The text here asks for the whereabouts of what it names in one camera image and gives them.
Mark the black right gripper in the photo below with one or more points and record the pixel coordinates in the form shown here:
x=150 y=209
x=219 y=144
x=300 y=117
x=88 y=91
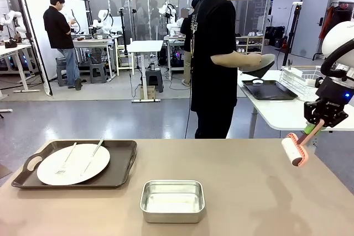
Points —
x=332 y=95

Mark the pink lint roller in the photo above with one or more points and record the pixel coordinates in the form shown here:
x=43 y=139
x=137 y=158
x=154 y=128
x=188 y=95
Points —
x=293 y=150

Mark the dark plastic tray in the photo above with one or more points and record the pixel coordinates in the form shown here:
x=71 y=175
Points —
x=268 y=91

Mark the brown plastic serving tray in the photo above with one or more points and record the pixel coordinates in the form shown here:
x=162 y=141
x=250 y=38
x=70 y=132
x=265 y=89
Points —
x=121 y=164

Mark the silver table knife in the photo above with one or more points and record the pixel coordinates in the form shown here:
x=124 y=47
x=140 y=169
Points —
x=91 y=158

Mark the silver fork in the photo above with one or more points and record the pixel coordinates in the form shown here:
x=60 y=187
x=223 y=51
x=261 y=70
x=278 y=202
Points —
x=67 y=160

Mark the person's right forearm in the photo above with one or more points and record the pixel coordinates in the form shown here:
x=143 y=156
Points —
x=232 y=59

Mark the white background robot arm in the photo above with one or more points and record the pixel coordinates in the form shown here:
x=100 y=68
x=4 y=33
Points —
x=169 y=12
x=13 y=15
x=105 y=27

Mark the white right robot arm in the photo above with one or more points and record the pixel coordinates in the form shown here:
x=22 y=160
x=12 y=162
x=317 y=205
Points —
x=340 y=37

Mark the person's right hand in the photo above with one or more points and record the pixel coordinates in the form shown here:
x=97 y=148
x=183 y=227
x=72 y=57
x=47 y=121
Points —
x=255 y=59

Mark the white side table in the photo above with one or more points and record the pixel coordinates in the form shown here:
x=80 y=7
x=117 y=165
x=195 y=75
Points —
x=276 y=114

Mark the black bags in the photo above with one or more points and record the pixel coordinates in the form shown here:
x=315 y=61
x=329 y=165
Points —
x=275 y=37

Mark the clothes rack with garments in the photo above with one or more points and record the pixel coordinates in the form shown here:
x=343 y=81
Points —
x=329 y=20

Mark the wooden shoe rack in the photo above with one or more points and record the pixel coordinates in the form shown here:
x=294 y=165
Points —
x=249 y=43

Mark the person in black t-shirt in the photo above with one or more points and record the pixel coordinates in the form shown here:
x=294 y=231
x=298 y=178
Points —
x=213 y=39

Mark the person black shirt khaki trousers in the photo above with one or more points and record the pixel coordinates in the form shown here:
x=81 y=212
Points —
x=186 y=31

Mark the grey plastic stool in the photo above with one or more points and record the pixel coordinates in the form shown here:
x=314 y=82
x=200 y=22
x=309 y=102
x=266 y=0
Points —
x=153 y=79
x=97 y=71
x=61 y=74

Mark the rectangular metal container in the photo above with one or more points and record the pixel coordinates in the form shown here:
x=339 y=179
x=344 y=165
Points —
x=172 y=203

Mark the cardboard box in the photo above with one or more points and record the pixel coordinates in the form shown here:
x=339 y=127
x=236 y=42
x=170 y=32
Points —
x=148 y=92

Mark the metal cup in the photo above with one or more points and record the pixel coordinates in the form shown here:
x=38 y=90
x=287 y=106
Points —
x=152 y=67

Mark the white standing desk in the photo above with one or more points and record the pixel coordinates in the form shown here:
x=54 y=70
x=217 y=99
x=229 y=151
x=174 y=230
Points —
x=145 y=46

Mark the wooden shelf unit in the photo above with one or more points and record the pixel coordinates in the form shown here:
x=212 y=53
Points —
x=121 y=53

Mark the white workbench with equipment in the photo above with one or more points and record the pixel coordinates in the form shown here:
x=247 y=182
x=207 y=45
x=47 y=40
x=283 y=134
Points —
x=91 y=43

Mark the black light stand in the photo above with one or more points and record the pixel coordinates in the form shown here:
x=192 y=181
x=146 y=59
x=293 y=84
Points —
x=47 y=84

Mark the man in black shirt jeans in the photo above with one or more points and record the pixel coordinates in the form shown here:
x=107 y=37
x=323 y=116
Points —
x=56 y=31

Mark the white long workbench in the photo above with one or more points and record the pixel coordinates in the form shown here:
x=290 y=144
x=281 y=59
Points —
x=16 y=48

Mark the brown flat board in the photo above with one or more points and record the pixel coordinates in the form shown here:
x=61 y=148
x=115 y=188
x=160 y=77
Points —
x=4 y=172

